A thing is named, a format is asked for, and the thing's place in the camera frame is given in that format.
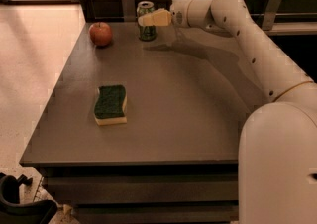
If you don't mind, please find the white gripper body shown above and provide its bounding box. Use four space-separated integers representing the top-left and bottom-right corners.
169 0 193 28

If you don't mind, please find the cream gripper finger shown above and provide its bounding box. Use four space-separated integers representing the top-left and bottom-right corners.
138 9 171 27

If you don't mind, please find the green soda can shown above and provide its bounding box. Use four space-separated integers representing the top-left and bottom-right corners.
137 1 157 42

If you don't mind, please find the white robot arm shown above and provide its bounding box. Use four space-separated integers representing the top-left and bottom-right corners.
138 0 317 224

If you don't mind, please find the green and yellow sponge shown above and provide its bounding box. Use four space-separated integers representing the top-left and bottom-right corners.
94 85 127 126

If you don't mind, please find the red apple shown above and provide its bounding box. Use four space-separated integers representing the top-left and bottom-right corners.
88 22 113 47

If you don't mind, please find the grey cabinet with drawers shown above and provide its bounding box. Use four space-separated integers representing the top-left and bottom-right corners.
21 23 263 224

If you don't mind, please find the black chair base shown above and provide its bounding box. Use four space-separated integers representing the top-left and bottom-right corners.
0 172 59 224

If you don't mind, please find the left metal bracket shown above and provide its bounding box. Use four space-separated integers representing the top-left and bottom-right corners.
121 0 136 22

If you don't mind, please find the metal bracket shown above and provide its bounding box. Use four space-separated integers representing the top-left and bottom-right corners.
260 0 282 31
121 0 136 22

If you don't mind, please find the right metal bracket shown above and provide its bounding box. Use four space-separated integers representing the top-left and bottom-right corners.
260 0 282 31

